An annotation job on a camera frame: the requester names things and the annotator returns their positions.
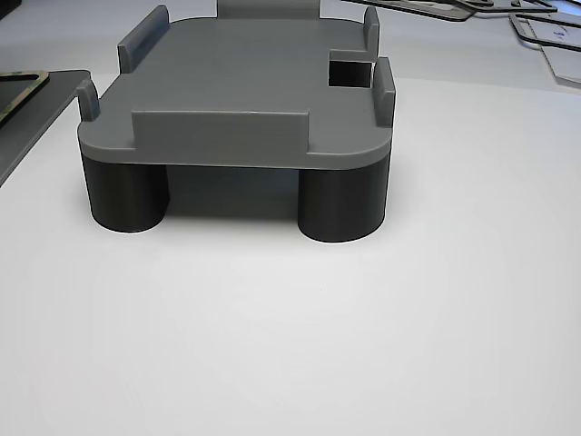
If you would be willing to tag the grey holder with black legs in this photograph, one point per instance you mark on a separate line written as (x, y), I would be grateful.
(236, 72)

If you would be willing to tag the white paper sheet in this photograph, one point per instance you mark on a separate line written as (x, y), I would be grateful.
(565, 66)

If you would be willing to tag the dark thin flat frame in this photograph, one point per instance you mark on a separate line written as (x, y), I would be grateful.
(436, 13)
(535, 8)

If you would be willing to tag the grey flat base plate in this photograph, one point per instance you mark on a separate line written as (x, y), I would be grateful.
(54, 104)

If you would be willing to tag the grey rimmed flat frame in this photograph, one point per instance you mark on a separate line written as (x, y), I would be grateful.
(526, 36)

